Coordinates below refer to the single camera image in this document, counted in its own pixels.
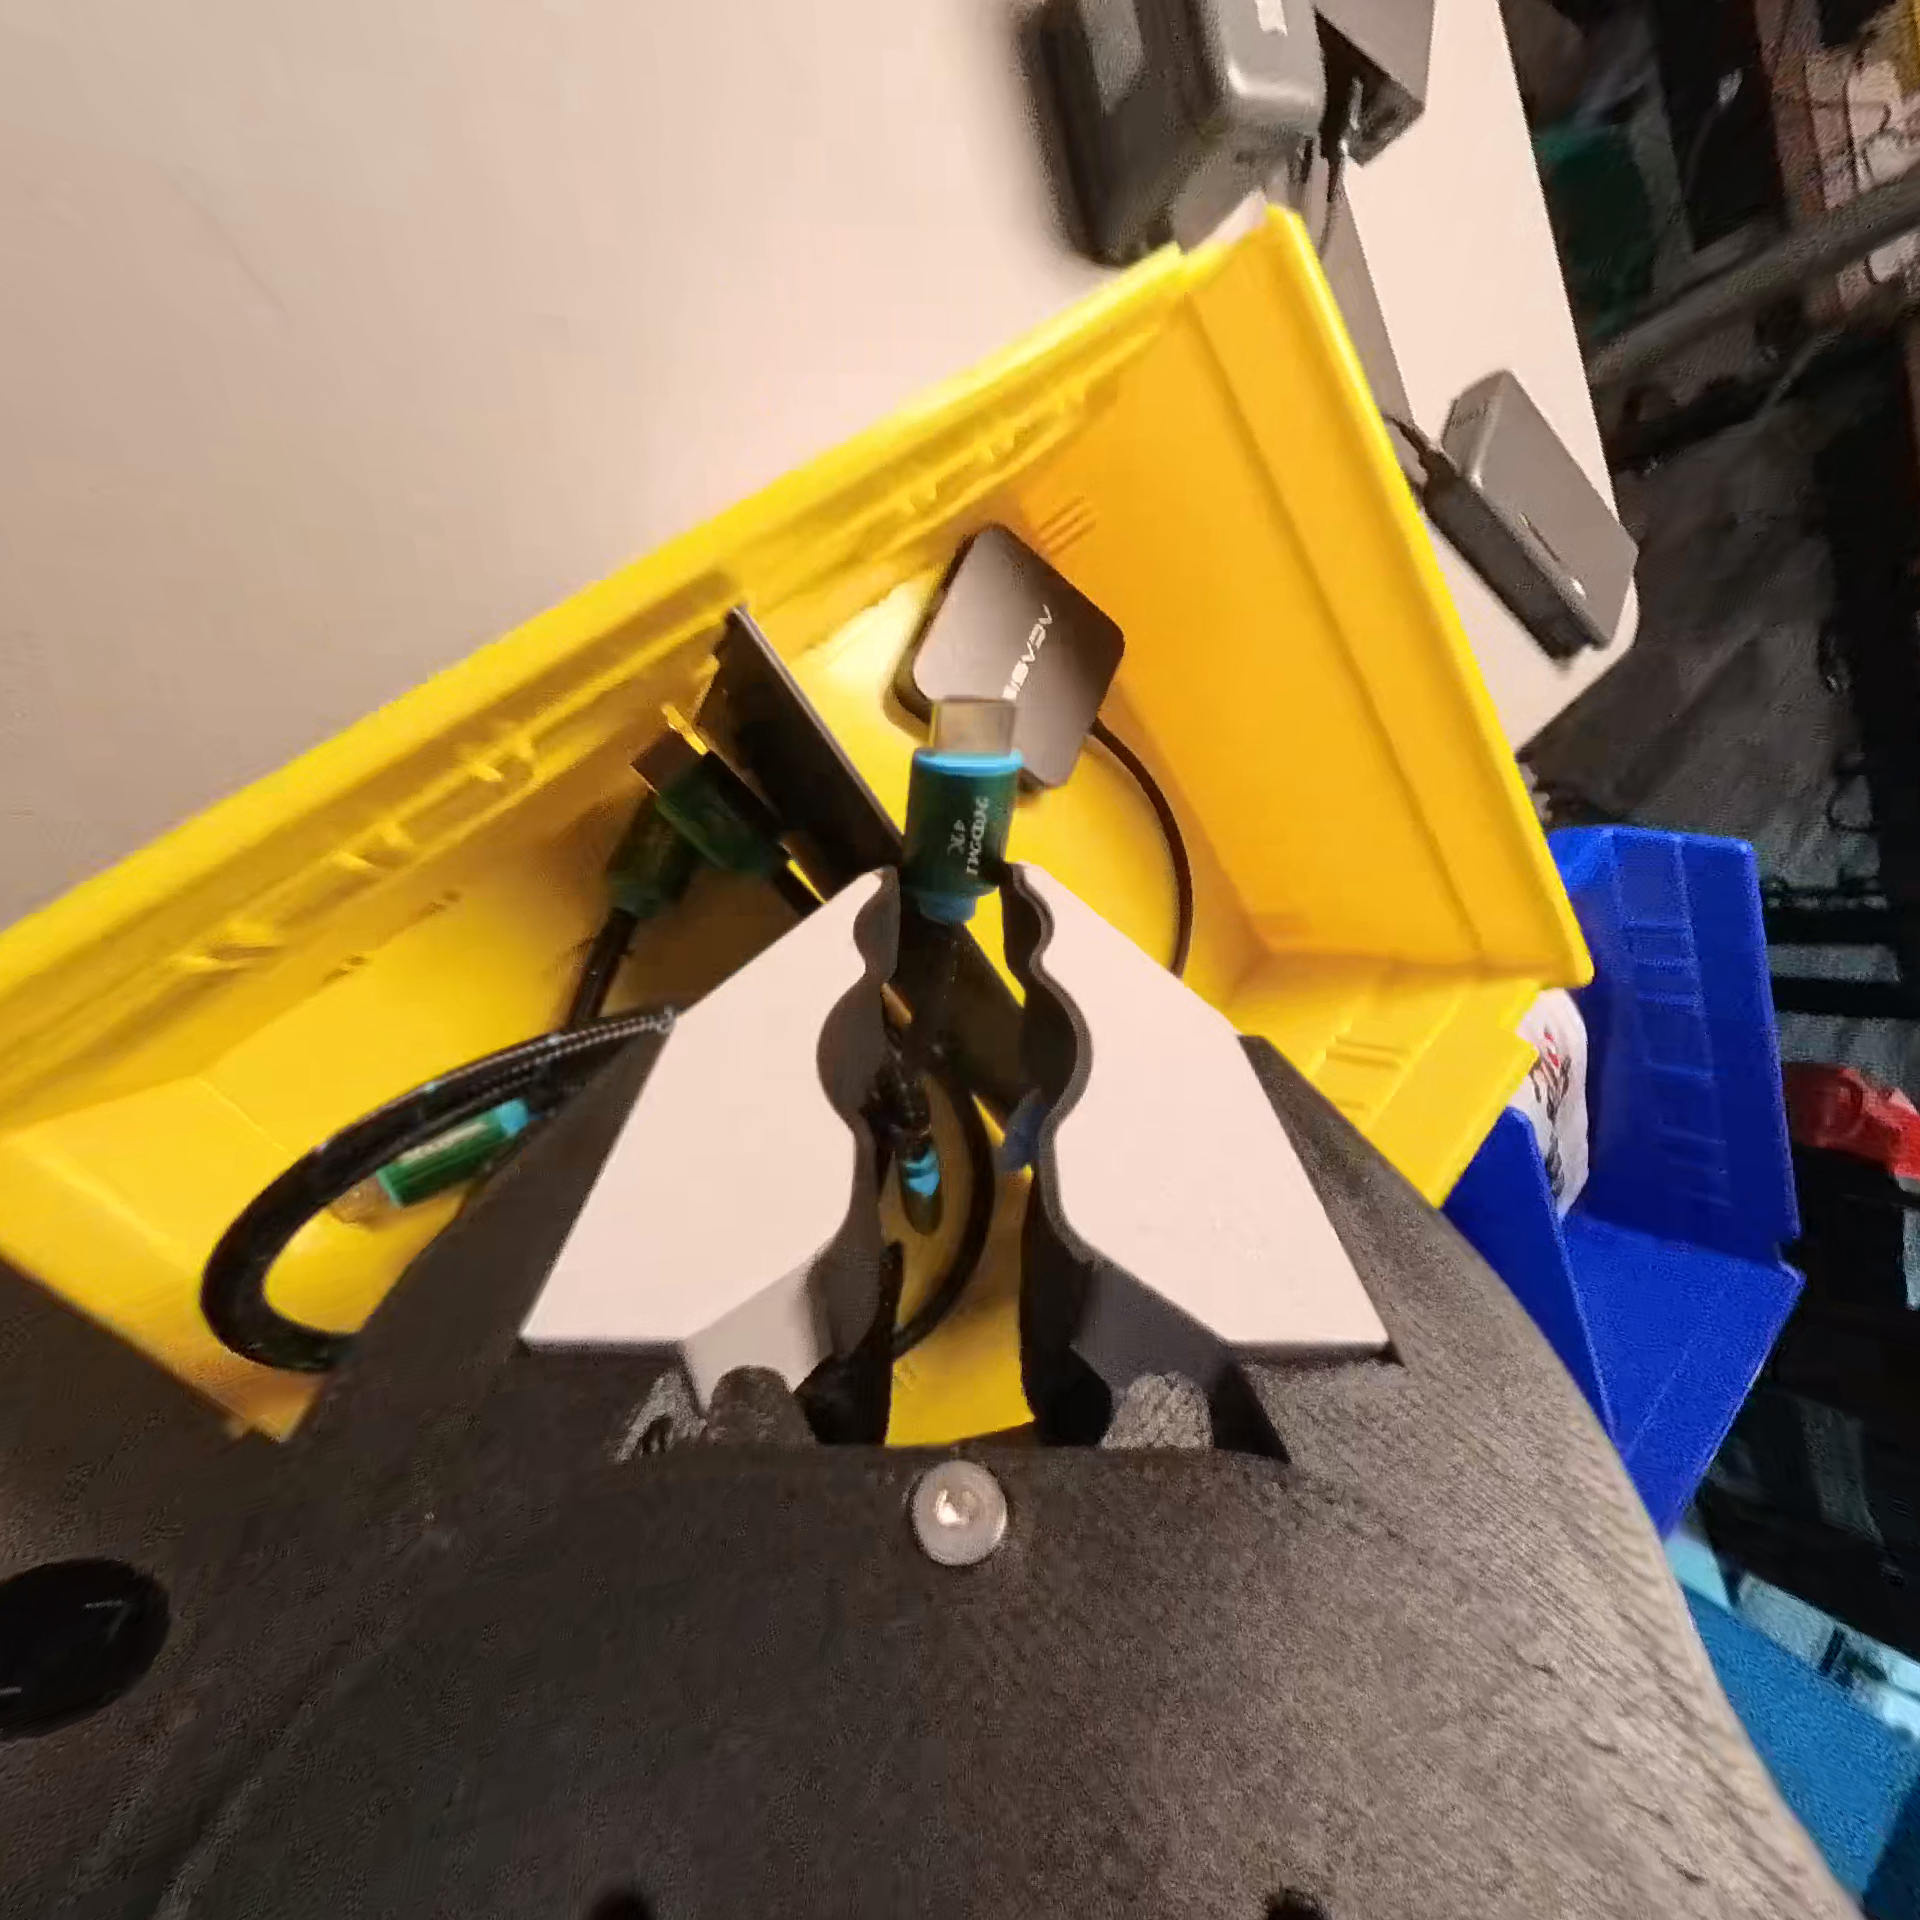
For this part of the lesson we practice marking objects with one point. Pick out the large blue bin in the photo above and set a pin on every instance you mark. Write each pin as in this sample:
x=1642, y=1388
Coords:
x=1650, y=1351

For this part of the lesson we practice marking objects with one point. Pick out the dark flat adapter box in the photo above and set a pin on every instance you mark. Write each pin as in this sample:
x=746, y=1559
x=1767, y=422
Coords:
x=1005, y=614

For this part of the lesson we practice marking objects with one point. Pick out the black bin divider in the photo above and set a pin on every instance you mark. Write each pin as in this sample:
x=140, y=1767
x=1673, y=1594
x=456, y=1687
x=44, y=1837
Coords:
x=794, y=751

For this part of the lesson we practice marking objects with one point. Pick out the white printed packet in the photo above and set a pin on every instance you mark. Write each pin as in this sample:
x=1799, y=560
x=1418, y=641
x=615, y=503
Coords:
x=1556, y=1080

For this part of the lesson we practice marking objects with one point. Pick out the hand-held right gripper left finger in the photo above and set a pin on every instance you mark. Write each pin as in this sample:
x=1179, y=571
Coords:
x=705, y=1185

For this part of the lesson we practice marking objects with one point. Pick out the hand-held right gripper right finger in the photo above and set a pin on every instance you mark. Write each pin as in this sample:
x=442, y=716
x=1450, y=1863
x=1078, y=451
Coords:
x=1200, y=1200

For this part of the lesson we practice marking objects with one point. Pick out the grey cube charger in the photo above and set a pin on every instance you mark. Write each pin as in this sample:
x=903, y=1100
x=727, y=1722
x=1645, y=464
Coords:
x=1171, y=105

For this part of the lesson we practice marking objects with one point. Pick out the blue bin with dividers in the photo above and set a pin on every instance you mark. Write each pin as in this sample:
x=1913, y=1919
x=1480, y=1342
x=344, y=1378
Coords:
x=1680, y=1020

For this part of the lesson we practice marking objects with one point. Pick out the yellow bin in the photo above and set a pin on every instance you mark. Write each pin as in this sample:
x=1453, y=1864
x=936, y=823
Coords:
x=1320, y=675

